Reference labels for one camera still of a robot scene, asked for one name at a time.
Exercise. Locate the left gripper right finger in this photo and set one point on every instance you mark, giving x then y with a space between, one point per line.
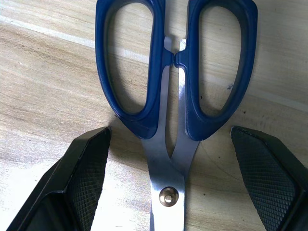
269 183

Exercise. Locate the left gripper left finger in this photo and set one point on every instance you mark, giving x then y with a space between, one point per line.
79 183

